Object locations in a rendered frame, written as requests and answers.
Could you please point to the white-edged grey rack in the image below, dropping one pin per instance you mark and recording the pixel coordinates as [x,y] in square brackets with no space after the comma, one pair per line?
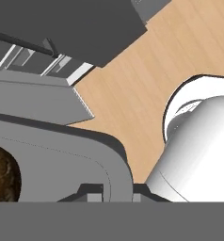
[77,72]

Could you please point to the white rounded cylinder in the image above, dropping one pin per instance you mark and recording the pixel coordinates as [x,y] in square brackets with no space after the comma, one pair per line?
[204,150]

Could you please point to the brown lumpy food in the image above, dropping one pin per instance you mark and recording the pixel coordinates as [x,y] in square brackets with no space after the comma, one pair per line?
[4,175]

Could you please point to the grey cabinet panel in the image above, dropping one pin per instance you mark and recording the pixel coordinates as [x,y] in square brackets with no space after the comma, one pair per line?
[32,100]

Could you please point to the light grey panel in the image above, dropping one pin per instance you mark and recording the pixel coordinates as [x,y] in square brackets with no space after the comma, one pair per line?
[152,8]

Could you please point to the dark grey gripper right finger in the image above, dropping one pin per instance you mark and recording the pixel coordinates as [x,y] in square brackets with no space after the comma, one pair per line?
[140,193]

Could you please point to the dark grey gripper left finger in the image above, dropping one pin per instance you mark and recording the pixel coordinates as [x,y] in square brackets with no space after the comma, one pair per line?
[92,193]

